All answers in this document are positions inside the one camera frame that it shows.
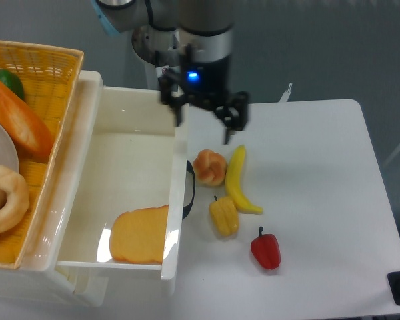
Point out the white open upper drawer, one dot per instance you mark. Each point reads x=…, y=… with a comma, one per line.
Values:
x=136, y=159

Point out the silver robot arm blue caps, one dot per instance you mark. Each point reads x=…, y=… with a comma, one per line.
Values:
x=206, y=25

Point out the yellow toy banana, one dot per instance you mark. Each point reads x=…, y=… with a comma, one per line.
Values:
x=233, y=183

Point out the knotted toy bread roll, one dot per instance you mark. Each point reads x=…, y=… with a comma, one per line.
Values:
x=210, y=168

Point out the beige toy bagel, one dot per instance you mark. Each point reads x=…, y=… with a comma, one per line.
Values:
x=16, y=198

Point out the yellow toy bell pepper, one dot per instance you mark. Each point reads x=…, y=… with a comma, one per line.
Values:
x=224, y=215

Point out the red toy bell pepper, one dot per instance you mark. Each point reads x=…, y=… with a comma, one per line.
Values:
x=265, y=249

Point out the black drawer handle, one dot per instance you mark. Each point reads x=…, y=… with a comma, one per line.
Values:
x=190, y=189

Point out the orange toy bread slice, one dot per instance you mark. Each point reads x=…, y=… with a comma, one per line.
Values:
x=138, y=237

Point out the yellow woven basket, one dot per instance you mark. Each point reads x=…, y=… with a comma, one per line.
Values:
x=49, y=76

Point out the orange toy baguette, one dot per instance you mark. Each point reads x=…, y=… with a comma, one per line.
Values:
x=23, y=125

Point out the white table bracket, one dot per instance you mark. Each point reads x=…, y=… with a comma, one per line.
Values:
x=286, y=94

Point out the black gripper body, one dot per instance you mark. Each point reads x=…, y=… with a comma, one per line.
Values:
x=204, y=85

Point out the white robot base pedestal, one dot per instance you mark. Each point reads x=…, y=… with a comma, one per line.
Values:
x=158, y=50

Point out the green toy vegetable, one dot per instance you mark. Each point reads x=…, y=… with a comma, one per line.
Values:
x=13, y=82

